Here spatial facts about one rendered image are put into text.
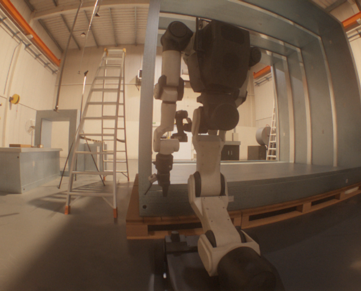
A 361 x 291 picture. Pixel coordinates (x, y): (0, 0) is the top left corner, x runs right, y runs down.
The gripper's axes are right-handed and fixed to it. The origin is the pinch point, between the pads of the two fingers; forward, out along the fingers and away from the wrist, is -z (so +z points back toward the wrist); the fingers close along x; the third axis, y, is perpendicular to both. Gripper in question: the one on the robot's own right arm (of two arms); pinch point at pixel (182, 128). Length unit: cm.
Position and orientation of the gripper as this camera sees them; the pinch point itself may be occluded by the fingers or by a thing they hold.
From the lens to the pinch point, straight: 134.5
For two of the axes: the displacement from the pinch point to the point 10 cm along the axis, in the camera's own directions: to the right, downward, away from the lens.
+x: -4.0, -0.2, -9.2
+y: -0.1, 10.0, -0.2
